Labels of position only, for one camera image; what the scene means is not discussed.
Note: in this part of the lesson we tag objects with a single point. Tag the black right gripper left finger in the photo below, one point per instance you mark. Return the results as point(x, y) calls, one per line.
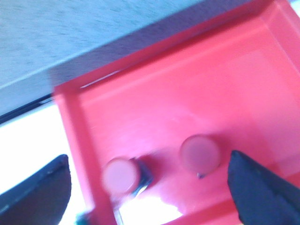
point(41, 199)

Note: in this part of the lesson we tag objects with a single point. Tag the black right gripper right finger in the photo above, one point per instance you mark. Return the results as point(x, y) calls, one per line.
point(260, 196)

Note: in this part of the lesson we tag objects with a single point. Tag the red plastic tray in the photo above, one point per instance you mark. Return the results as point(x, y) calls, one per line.
point(234, 79)

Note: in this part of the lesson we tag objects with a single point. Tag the red mushroom push button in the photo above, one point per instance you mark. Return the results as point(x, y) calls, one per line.
point(200, 155)
point(123, 177)

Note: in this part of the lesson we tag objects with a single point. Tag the green conveyor belt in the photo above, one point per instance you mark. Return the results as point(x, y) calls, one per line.
point(82, 218)

